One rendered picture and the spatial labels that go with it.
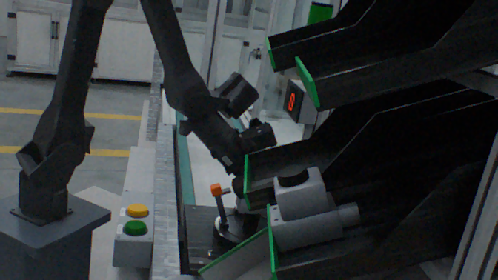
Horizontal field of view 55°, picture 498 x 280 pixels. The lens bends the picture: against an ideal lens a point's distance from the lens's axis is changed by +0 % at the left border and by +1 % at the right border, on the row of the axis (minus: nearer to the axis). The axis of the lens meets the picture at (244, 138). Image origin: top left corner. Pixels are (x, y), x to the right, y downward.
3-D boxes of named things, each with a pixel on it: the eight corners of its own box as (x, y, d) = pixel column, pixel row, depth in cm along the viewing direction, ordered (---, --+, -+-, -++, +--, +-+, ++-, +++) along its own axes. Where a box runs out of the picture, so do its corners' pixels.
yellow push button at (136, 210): (125, 220, 95) (127, 211, 95) (127, 211, 99) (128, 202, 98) (146, 221, 96) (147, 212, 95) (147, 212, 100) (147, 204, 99)
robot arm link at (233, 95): (187, 104, 76) (238, 55, 79) (163, 91, 82) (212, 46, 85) (220, 150, 83) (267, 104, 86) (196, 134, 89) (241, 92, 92)
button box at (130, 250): (111, 267, 89) (114, 238, 87) (121, 213, 108) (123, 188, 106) (150, 269, 90) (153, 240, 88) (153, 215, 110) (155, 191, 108)
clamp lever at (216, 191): (219, 224, 90) (210, 189, 88) (218, 219, 92) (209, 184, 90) (238, 219, 91) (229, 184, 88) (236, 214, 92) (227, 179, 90)
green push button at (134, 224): (123, 238, 89) (124, 229, 88) (124, 227, 92) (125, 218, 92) (144, 240, 89) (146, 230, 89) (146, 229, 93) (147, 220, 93)
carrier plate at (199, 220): (188, 279, 80) (190, 268, 80) (183, 212, 103) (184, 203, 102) (324, 285, 85) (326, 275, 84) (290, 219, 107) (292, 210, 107)
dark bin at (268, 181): (248, 212, 54) (230, 152, 52) (249, 170, 67) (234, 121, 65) (502, 149, 52) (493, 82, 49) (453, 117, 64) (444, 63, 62)
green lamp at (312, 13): (309, 30, 99) (314, 5, 97) (303, 27, 103) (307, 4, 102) (332, 33, 100) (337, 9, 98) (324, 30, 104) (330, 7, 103)
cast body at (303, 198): (279, 253, 46) (259, 188, 44) (276, 231, 50) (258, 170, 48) (365, 232, 45) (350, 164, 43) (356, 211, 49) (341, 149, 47)
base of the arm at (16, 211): (7, 212, 70) (8, 174, 69) (44, 198, 76) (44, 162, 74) (42, 228, 68) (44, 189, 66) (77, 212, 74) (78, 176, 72)
